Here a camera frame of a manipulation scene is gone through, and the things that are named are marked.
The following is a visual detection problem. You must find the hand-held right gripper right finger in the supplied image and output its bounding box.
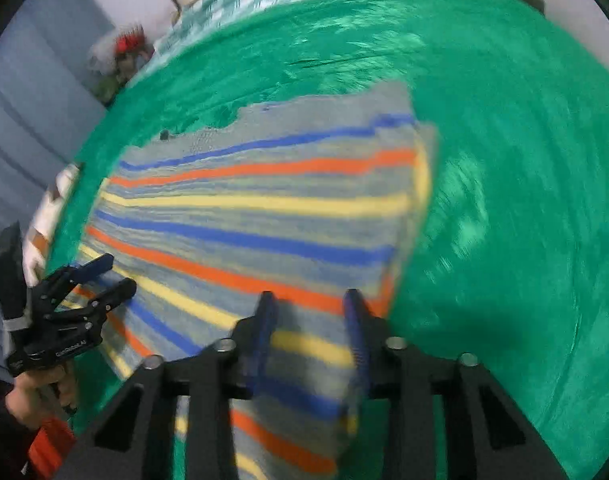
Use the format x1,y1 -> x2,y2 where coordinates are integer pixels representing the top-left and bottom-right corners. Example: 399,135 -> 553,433
343,287 -> 570,480

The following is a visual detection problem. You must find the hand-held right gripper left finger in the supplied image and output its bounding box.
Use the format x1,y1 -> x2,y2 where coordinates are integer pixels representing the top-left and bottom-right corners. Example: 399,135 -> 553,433
54,290 -> 280,480

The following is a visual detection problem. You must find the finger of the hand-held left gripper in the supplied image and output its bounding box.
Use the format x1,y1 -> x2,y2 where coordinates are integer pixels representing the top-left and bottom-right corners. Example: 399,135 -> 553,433
39,253 -> 115,303
47,277 -> 138,333

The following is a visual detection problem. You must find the striped knit sweater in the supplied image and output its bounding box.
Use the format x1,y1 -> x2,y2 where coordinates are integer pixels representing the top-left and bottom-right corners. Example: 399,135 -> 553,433
59,80 -> 440,480

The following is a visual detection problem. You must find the person's left forearm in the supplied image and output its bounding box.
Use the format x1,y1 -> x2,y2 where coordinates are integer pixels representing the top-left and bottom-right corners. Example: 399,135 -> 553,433
0,374 -> 38,480

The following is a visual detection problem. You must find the person's left hand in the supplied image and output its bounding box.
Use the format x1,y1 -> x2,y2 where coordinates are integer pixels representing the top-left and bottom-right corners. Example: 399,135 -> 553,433
4,359 -> 80,432

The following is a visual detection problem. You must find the patchwork patterned pillow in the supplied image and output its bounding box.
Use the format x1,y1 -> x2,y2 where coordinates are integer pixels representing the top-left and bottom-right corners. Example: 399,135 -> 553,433
22,162 -> 82,288

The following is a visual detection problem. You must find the red object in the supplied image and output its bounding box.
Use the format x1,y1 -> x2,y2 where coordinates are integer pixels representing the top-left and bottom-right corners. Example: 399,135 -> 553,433
27,414 -> 78,480

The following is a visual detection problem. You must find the red and white bundle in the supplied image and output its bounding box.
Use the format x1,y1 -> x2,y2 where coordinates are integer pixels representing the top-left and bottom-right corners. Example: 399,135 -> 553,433
87,22 -> 155,106

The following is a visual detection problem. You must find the green velvet blanket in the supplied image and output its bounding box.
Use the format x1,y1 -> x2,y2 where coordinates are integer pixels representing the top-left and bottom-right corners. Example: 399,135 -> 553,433
44,0 -> 609,480

